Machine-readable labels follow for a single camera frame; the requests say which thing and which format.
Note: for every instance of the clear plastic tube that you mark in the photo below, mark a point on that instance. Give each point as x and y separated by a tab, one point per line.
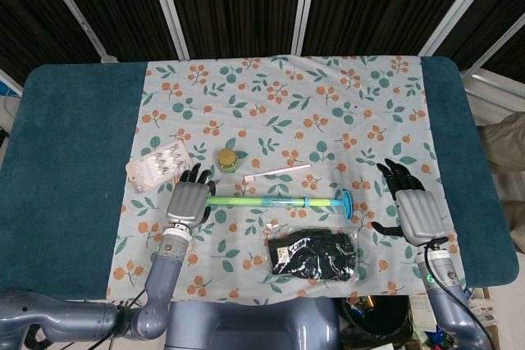
272	201

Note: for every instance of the black folding screen panel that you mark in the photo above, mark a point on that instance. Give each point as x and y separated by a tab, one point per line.
492	26
115	1
238	1
389	1
24	10

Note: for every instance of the pink press-on nail package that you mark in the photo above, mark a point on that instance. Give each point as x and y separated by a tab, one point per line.
158	163

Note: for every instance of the beige fabric bundle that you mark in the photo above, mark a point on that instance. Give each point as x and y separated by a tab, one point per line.
504	141

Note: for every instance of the floral print tablecloth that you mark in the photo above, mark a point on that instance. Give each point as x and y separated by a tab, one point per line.
287	112

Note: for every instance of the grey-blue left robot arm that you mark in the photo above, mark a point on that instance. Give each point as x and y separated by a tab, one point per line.
160	280

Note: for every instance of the black socks in plastic bag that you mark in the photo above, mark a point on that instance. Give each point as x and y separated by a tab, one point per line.
311	253

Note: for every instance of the grey-blue robot torso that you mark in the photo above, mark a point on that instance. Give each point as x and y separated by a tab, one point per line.
250	325

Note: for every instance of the small green jar gold lid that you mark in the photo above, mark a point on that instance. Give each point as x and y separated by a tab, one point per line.
227	159

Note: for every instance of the grey black left robot hand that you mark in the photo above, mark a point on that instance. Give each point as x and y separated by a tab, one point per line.
186	202

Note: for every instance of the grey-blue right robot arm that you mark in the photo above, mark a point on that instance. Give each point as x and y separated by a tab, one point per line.
445	296

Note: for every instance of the teal plush table cover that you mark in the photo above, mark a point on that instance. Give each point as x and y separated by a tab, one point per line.
74	141

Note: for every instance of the grey black right robot hand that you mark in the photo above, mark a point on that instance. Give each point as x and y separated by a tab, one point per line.
420	214

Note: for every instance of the thin pink stick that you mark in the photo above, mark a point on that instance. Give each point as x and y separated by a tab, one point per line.
279	170

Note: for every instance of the black waste bin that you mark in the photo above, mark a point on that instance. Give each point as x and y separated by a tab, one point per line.
377	321

